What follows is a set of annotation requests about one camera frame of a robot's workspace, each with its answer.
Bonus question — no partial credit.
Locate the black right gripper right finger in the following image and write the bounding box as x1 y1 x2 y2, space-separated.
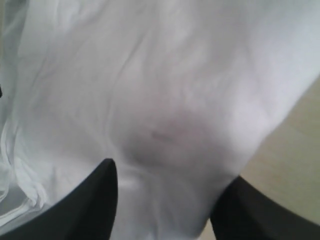
210 176 320 240

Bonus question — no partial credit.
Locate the white t-shirt red print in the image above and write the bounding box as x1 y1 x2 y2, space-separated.
0 0 320 240

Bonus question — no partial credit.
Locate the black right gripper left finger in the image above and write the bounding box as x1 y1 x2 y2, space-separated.
0 159 118 240

